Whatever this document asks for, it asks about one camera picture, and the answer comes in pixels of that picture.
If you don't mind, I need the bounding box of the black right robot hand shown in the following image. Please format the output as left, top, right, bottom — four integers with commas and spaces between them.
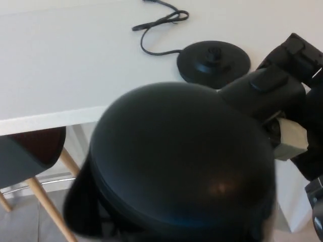
257, 32, 323, 182

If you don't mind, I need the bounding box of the grey chair with wooden legs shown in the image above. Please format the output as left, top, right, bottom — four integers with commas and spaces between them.
0, 127, 81, 242

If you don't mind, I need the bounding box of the black power cord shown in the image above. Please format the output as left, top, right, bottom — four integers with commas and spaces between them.
132, 0, 189, 56

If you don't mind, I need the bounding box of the chrome footrest bar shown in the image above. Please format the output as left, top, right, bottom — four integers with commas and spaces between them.
0, 177, 76, 196

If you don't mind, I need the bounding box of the round black kettle base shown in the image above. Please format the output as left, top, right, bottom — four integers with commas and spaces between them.
176, 40, 251, 89

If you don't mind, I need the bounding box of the black electric kettle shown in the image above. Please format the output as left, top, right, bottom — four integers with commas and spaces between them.
62, 67, 310, 242

